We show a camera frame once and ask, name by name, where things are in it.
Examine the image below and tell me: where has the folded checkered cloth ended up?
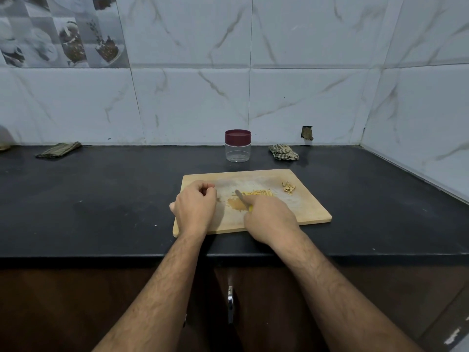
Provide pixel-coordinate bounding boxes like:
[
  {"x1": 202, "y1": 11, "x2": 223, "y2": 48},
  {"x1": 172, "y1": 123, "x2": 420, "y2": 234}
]
[{"x1": 35, "y1": 142, "x2": 83, "y2": 159}]

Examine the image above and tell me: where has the clear jar with maroon lid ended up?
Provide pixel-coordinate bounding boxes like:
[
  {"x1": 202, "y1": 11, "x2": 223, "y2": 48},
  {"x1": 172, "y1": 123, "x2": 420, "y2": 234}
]
[{"x1": 224, "y1": 129, "x2": 252, "y2": 163}]

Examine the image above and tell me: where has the crumpled checkered cloth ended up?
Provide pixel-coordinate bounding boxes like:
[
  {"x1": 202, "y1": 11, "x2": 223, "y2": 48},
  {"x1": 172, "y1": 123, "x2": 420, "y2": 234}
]
[{"x1": 268, "y1": 144, "x2": 300, "y2": 161}]

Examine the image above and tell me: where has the person's left forearm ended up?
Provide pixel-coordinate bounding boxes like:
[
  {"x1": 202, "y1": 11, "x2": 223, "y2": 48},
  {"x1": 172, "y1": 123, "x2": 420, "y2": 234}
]
[{"x1": 92, "y1": 231, "x2": 208, "y2": 352}]

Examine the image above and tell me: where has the person's right hand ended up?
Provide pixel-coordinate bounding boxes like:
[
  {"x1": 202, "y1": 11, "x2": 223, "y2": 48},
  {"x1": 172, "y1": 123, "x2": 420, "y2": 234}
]
[{"x1": 243, "y1": 196, "x2": 307, "y2": 250}]

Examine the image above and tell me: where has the person's left hand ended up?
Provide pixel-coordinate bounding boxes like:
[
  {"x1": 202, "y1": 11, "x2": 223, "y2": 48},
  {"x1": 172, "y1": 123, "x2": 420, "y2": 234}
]
[{"x1": 169, "y1": 180, "x2": 219, "y2": 237}]

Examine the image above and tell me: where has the yellow-handled knife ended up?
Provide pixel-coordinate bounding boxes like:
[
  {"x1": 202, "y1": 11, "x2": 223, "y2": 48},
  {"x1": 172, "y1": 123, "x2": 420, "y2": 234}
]
[{"x1": 234, "y1": 190, "x2": 254, "y2": 212}]

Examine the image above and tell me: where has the brown wooden cabinet door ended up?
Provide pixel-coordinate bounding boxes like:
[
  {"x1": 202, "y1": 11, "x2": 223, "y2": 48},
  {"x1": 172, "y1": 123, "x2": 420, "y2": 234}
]
[
  {"x1": 213, "y1": 265, "x2": 469, "y2": 352},
  {"x1": 0, "y1": 267, "x2": 211, "y2": 352}
]

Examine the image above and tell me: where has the person's right forearm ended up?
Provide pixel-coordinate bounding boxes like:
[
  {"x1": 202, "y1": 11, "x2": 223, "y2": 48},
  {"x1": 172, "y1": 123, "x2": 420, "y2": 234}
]
[{"x1": 273, "y1": 230, "x2": 415, "y2": 352}]

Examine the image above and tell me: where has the wooden cutting board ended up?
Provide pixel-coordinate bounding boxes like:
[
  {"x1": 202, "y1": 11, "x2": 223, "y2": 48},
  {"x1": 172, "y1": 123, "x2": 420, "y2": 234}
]
[{"x1": 172, "y1": 169, "x2": 333, "y2": 238}]

